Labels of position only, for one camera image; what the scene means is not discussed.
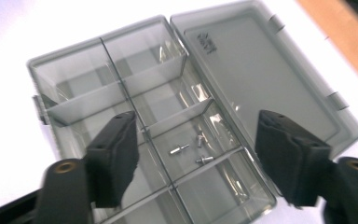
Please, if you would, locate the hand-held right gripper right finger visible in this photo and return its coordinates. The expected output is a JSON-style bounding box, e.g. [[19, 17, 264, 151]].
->
[[255, 109, 334, 208]]

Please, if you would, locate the small silver screw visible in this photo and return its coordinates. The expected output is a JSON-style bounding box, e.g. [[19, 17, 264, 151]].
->
[[195, 133, 209, 148], [168, 143, 191, 157], [195, 155, 215, 165]]

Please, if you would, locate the wooden table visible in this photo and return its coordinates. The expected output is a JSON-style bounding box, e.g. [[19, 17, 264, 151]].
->
[[295, 0, 358, 94]]

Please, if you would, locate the grey transparent compartment box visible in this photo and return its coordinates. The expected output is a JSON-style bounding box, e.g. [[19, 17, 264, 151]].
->
[[26, 0, 358, 224]]

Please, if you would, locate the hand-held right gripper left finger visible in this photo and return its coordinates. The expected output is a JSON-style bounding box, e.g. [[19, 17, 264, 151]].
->
[[85, 110, 140, 209]]

